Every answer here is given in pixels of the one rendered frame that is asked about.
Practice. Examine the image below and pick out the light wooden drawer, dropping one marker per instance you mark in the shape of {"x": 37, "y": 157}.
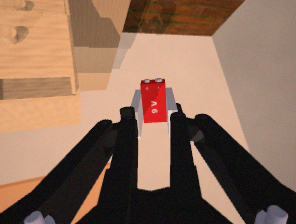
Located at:
{"x": 44, "y": 6}
{"x": 42, "y": 49}

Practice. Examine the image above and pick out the red 9v battery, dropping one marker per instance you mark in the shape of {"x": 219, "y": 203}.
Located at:
{"x": 153, "y": 94}

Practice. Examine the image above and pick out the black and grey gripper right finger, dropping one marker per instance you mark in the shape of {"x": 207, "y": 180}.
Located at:
{"x": 256, "y": 194}

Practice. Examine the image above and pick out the small wooden chest of drawers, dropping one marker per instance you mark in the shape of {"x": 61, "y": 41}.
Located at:
{"x": 35, "y": 113}

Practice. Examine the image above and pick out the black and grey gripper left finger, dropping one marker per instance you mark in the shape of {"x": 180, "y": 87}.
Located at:
{"x": 59, "y": 196}

